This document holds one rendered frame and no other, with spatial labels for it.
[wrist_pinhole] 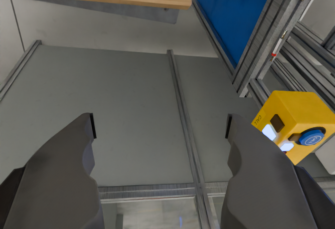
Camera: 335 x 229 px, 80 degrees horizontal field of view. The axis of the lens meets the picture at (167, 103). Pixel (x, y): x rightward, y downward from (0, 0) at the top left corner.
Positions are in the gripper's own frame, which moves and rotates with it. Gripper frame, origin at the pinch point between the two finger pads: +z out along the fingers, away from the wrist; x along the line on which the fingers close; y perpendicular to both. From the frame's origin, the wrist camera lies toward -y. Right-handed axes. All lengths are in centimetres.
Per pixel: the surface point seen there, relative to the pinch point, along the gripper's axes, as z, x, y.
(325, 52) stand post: 70, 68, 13
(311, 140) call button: 17.9, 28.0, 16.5
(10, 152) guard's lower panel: 48, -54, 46
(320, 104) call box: 23.1, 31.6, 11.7
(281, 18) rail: 35.3, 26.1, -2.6
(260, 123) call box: 25.6, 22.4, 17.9
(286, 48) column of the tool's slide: 131, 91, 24
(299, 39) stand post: 86, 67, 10
